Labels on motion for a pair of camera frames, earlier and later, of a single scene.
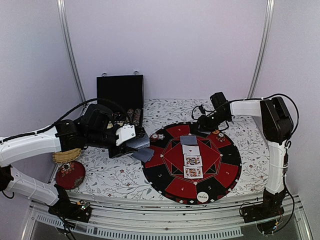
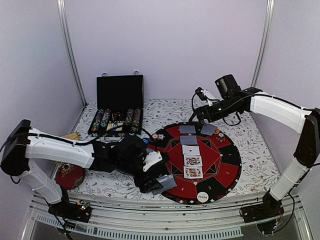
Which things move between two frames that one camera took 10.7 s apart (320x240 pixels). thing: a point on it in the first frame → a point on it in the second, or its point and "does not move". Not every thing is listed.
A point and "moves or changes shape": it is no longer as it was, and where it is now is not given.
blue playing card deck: (139, 142) moves or changes shape
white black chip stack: (161, 136) does not move
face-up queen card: (192, 160) does not move
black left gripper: (123, 149) → (148, 187)
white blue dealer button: (202, 197) does not move
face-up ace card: (190, 150) does not move
